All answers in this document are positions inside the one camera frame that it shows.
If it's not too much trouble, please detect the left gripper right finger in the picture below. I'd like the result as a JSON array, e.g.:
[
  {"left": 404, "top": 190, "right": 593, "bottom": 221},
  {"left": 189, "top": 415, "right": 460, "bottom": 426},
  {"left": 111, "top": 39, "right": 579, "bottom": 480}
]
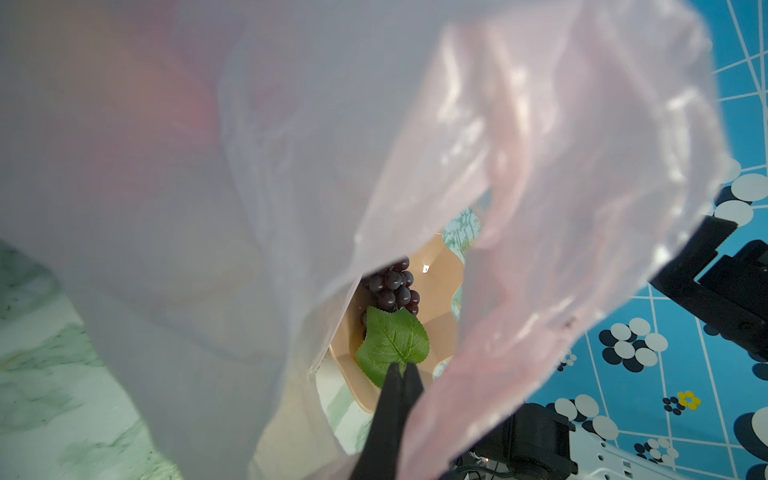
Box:
[{"left": 400, "top": 363, "right": 424, "bottom": 414}]

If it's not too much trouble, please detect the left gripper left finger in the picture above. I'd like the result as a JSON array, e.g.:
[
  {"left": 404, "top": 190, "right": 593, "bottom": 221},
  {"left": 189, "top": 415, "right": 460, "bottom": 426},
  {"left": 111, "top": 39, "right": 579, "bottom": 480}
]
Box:
[{"left": 350, "top": 363, "right": 404, "bottom": 480}]

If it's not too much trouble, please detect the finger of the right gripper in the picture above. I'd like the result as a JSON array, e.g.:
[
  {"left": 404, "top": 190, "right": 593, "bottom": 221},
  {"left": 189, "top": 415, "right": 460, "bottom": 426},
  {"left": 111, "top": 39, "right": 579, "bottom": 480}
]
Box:
[{"left": 651, "top": 216, "right": 767, "bottom": 360}]

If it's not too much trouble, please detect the green lime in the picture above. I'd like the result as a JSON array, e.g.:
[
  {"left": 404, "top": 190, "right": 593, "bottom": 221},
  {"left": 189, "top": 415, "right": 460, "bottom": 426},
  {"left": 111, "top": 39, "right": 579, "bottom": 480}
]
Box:
[{"left": 355, "top": 307, "right": 430, "bottom": 388}]

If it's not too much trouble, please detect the dark grape bunch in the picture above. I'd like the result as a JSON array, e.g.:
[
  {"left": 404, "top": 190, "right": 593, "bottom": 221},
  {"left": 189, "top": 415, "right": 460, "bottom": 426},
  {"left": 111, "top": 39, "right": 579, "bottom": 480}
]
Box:
[{"left": 360, "top": 257, "right": 421, "bottom": 316}]

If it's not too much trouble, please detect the pink plastic bag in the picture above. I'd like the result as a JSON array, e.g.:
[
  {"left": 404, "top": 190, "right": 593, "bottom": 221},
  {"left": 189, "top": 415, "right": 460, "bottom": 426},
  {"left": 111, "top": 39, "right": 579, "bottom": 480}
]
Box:
[{"left": 1, "top": 1, "right": 729, "bottom": 479}]

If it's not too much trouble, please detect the pink fruit plate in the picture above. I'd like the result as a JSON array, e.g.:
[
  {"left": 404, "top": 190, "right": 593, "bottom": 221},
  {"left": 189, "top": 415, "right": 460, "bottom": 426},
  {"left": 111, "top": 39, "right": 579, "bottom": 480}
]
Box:
[{"left": 329, "top": 233, "right": 464, "bottom": 413}]

